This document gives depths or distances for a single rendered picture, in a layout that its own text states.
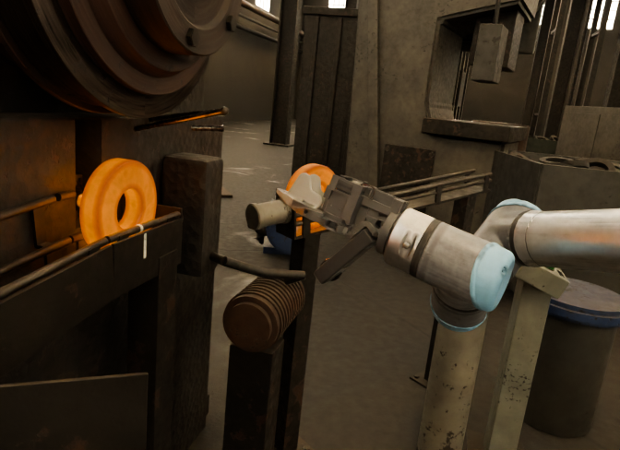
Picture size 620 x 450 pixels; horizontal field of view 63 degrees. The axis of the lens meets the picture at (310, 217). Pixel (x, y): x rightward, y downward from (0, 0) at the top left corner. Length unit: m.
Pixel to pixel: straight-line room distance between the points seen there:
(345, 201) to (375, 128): 2.66
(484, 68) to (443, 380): 2.01
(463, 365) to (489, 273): 0.72
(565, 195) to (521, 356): 1.39
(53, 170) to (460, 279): 0.59
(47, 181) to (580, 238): 0.74
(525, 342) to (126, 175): 1.05
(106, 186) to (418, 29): 2.82
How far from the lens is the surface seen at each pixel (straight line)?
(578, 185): 2.72
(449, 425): 1.48
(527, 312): 1.40
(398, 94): 3.39
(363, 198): 0.76
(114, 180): 0.79
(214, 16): 0.81
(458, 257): 0.70
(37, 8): 0.64
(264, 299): 1.04
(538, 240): 0.80
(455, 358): 1.39
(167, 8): 0.68
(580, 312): 1.65
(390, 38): 3.45
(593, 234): 0.74
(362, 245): 0.76
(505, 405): 1.51
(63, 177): 0.82
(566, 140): 5.16
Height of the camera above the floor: 0.93
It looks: 13 degrees down
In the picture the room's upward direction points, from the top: 6 degrees clockwise
